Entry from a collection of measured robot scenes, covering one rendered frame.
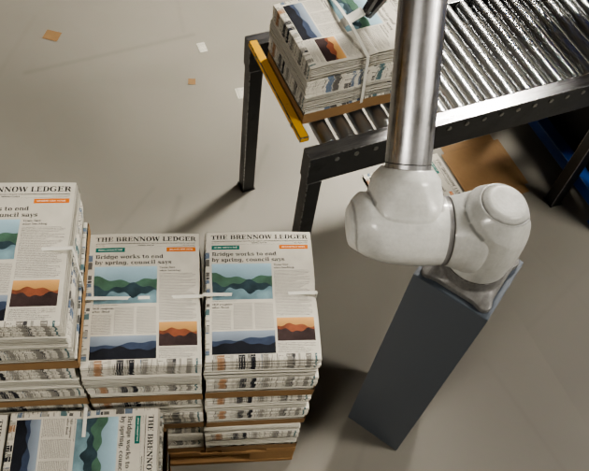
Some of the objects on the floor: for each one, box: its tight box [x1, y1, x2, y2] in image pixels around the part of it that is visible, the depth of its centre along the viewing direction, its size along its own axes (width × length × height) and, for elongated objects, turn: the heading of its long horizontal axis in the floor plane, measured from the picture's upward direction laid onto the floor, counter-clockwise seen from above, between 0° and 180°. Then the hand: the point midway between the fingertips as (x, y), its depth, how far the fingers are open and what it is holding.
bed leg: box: [292, 176, 322, 234], centre depth 254 cm, size 6×6×68 cm
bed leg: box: [237, 66, 263, 193], centre depth 277 cm, size 6×6×68 cm
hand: (338, 7), depth 206 cm, fingers open, 13 cm apart
